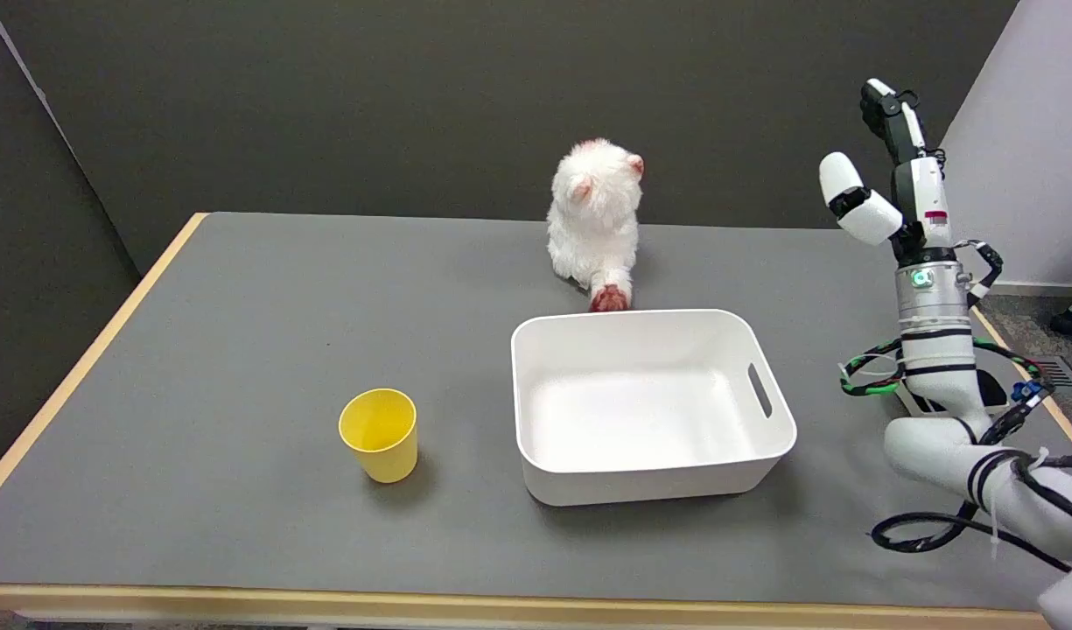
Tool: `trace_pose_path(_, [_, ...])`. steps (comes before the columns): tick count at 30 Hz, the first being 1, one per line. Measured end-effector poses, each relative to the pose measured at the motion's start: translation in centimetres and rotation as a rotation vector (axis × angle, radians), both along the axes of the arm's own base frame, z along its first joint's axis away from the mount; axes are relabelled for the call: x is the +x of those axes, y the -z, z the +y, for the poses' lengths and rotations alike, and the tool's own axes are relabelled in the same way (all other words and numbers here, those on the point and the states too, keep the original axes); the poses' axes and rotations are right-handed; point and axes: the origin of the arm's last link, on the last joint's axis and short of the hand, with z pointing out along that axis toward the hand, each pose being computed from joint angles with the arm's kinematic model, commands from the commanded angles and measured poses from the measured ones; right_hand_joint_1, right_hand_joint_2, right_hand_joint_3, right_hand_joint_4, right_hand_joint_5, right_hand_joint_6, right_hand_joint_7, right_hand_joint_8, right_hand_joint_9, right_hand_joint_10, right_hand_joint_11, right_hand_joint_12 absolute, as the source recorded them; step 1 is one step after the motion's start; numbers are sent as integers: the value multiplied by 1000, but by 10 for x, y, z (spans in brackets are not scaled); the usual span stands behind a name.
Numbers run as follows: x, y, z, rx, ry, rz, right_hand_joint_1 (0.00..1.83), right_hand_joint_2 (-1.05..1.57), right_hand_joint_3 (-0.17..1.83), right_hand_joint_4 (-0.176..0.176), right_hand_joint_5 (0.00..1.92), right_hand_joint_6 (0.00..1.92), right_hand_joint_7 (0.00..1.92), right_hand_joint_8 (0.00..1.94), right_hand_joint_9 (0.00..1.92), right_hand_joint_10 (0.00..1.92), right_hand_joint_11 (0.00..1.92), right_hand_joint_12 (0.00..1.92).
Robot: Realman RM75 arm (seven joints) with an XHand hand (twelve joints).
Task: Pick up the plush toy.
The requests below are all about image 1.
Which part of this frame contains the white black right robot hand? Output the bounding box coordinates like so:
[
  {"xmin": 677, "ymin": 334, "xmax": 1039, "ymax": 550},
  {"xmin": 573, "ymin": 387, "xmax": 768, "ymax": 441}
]
[{"xmin": 819, "ymin": 78, "xmax": 956, "ymax": 262}]

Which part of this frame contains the white fluffy plush toy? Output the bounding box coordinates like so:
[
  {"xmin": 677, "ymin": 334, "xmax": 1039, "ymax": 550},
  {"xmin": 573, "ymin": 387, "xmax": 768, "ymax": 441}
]
[{"xmin": 546, "ymin": 138, "xmax": 646, "ymax": 313}]

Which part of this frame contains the black white board eraser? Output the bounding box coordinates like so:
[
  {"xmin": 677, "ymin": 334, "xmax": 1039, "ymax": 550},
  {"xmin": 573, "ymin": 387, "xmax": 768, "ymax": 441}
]
[{"xmin": 894, "ymin": 368, "xmax": 1011, "ymax": 417}]

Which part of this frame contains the white plastic storage bin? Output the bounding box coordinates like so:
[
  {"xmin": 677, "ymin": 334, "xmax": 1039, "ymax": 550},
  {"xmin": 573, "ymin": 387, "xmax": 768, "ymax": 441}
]
[{"xmin": 510, "ymin": 308, "xmax": 798, "ymax": 508}]

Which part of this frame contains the yellow plastic cup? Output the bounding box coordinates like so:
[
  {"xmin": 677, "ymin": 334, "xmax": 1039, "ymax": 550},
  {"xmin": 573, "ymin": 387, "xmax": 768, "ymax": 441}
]
[{"xmin": 338, "ymin": 388, "xmax": 419, "ymax": 484}]

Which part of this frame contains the thin black white wrist cable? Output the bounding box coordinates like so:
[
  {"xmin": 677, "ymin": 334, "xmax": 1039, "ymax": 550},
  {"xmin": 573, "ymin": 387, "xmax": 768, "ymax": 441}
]
[{"xmin": 954, "ymin": 239, "xmax": 1004, "ymax": 307}]

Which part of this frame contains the green black braided cable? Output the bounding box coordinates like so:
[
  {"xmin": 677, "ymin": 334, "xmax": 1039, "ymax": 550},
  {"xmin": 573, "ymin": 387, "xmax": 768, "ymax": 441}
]
[{"xmin": 839, "ymin": 337, "xmax": 1054, "ymax": 399}]

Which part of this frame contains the thick black cable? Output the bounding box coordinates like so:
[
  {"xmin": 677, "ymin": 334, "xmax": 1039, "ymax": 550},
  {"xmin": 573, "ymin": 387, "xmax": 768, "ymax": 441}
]
[{"xmin": 870, "ymin": 385, "xmax": 1072, "ymax": 574}]

